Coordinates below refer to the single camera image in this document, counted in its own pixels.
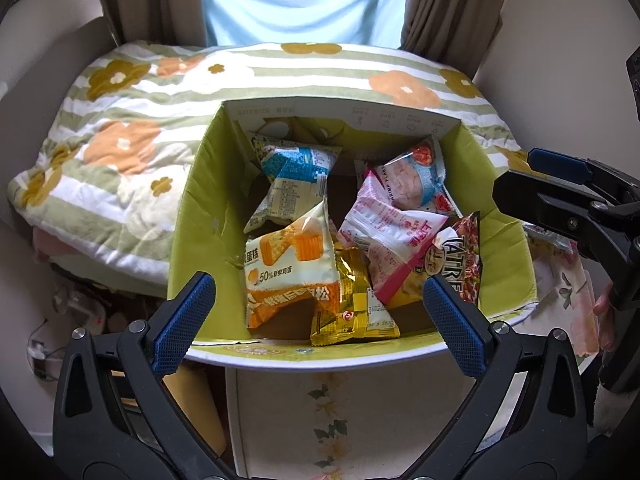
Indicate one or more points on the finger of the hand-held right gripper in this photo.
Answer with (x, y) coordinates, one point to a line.
(545, 205)
(557, 164)

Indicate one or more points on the yellow wooden board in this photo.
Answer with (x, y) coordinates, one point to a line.
(195, 410)

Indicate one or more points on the person's right hand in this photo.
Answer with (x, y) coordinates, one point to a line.
(605, 315)

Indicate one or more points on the green cardboard box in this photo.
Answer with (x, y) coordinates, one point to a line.
(210, 210)

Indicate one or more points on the white small appliance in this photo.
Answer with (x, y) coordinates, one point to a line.
(85, 310)

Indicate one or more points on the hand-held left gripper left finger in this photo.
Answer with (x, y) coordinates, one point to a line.
(182, 325)

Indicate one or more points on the white wall plug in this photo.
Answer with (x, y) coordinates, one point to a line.
(40, 352)

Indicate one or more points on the floral striped blanket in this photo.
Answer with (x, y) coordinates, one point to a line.
(130, 150)

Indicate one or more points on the pile of snack packets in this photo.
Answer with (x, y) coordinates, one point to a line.
(290, 260)

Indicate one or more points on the grey bed headboard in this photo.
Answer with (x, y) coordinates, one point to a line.
(40, 85)

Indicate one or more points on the pink bedding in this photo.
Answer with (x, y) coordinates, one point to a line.
(42, 245)

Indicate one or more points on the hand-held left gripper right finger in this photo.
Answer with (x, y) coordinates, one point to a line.
(457, 327)

